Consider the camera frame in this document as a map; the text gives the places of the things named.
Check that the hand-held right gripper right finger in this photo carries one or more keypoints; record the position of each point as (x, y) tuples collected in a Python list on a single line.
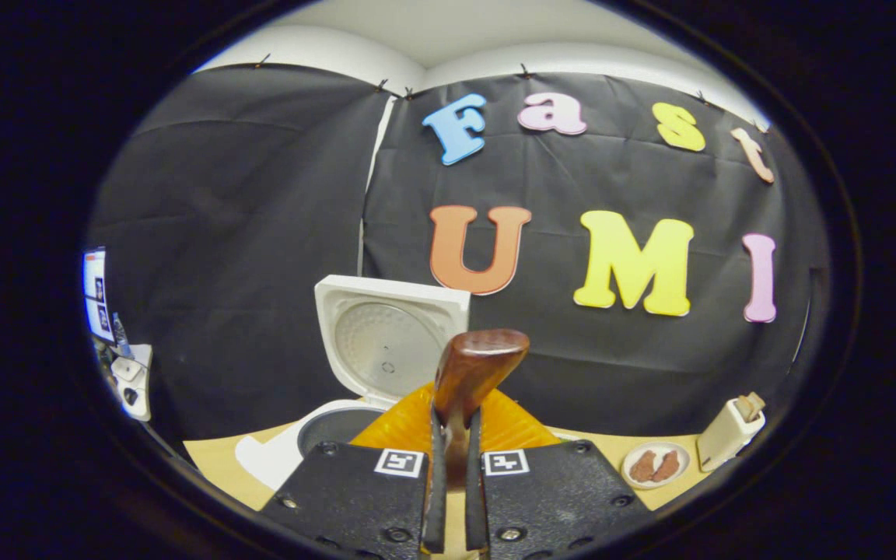
[(474, 498)]

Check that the white toaster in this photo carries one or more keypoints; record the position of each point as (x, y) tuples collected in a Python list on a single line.
[(724, 439)]

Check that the brown wooden spoon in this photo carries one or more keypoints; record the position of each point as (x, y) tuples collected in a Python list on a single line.
[(479, 365)]

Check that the toast bread slice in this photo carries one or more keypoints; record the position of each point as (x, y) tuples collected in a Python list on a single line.
[(757, 401), (743, 410)]

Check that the black backdrop cloth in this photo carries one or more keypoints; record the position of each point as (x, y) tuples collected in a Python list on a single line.
[(246, 233)]

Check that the white rice cooker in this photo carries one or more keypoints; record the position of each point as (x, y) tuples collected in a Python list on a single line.
[(386, 342)]

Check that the white desktop device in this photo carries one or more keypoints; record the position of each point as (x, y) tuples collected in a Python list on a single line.
[(133, 381)]

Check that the brown meat piece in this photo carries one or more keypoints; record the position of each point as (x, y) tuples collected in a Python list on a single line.
[(642, 467), (666, 465)]

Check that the computer monitor screen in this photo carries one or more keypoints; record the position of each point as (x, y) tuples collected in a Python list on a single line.
[(98, 295)]

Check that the white round plate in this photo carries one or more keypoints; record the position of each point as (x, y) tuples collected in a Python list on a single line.
[(681, 449)]

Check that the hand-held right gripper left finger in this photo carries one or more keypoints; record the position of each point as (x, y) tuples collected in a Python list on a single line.
[(434, 498)]

